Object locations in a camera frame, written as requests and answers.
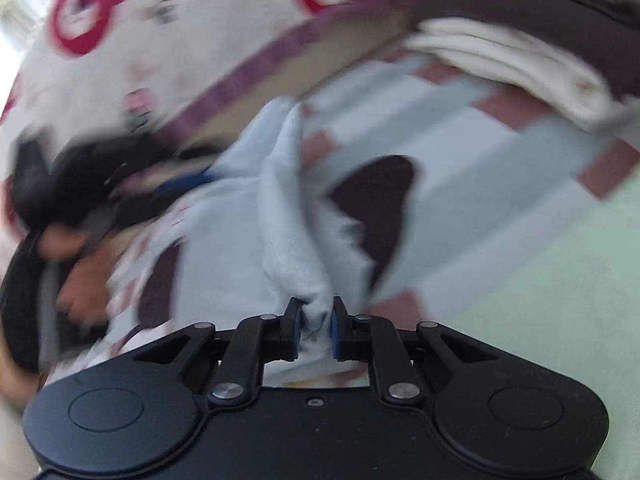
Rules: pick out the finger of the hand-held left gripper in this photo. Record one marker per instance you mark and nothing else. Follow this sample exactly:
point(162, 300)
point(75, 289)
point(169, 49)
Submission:
point(190, 184)

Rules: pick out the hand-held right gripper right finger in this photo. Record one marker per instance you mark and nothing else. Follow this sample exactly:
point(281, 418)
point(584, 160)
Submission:
point(337, 327)

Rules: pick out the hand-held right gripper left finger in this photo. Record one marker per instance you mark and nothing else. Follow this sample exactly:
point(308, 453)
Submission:
point(296, 327)

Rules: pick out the light grey sweatshirt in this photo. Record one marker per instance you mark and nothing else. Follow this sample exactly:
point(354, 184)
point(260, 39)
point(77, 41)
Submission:
point(240, 240)

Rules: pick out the person's left forearm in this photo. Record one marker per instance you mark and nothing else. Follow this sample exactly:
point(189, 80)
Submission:
point(12, 380)

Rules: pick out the person's left hand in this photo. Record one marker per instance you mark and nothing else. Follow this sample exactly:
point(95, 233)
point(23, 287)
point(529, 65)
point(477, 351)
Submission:
point(75, 285)

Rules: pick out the tan mattress edge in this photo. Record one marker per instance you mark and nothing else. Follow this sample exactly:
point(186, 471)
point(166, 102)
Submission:
point(340, 55)

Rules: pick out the light green cloth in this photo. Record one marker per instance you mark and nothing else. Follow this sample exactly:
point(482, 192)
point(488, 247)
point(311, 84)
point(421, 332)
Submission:
point(550, 285)

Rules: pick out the pink grey plaid bed sheet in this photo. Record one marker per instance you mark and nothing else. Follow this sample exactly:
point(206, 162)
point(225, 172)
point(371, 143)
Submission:
point(475, 160)

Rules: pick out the white folded garment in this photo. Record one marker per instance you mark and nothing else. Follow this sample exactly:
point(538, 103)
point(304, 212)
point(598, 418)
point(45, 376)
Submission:
point(500, 55)

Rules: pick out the dark brown folded garment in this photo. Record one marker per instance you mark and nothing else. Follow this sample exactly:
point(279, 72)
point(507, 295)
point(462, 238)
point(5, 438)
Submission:
point(550, 20)

